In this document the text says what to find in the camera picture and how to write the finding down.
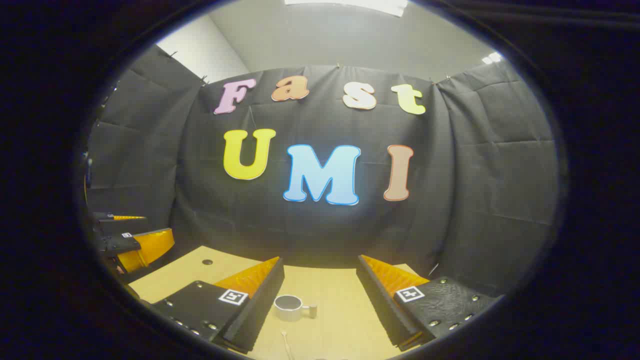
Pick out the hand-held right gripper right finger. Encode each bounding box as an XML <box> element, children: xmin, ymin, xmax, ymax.
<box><xmin>356</xmin><ymin>254</ymin><xmax>503</xmax><ymax>352</ymax></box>

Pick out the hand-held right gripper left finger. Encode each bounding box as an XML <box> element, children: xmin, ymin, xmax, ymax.
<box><xmin>141</xmin><ymin>256</ymin><xmax>285</xmax><ymax>355</ymax></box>

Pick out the white cup with handle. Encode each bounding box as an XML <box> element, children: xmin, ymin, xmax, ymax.
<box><xmin>274</xmin><ymin>294</ymin><xmax>319</xmax><ymax>322</ymax></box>

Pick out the light wooden desktop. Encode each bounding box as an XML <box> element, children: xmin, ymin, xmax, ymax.
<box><xmin>127</xmin><ymin>245</ymin><xmax>436</xmax><ymax>360</ymax></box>

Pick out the black backdrop cloth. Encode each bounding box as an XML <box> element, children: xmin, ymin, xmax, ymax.
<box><xmin>82</xmin><ymin>45</ymin><xmax>561</xmax><ymax>301</ymax></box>

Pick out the long ceiling light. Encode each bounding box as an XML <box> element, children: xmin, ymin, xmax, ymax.
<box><xmin>284</xmin><ymin>0</ymin><xmax>409</xmax><ymax>18</ymax></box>

